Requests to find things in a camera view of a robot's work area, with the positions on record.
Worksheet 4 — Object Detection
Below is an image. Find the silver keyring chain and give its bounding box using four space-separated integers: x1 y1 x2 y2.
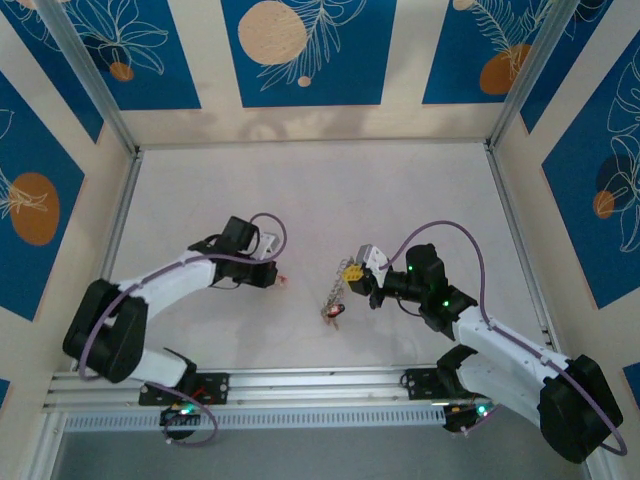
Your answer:
319 255 359 316

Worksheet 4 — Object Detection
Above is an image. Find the black mounting plate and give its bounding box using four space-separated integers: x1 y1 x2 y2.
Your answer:
404 368 442 401
138 372 231 407

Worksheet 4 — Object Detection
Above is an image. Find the controller board with green light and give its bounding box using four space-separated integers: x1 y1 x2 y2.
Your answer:
442 399 501 434
159 403 199 426

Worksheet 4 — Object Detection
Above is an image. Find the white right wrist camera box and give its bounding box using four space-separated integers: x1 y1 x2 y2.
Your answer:
353 243 389 274

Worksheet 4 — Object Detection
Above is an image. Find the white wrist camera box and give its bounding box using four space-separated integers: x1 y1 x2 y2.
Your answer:
353 243 389 274
252 229 282 262

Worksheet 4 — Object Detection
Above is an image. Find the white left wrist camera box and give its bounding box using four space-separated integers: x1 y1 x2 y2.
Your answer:
252 229 282 262

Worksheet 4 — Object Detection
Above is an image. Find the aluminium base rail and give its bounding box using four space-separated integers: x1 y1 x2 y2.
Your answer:
42 368 441 409

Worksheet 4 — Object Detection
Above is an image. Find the aluminium side rail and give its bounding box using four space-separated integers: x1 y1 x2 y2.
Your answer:
485 144 561 351
98 148 146 284

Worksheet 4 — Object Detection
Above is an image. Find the grey slotted cable duct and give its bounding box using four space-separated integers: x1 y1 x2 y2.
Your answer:
64 405 446 432

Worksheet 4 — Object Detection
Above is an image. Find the short purple cable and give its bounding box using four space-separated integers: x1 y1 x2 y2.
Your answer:
447 399 506 440

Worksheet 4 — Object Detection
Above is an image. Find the purple cable loop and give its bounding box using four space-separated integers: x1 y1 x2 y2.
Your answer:
162 394 220 448

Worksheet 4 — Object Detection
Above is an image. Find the aluminium frame post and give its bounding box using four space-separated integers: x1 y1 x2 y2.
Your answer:
34 0 141 159
485 0 586 151

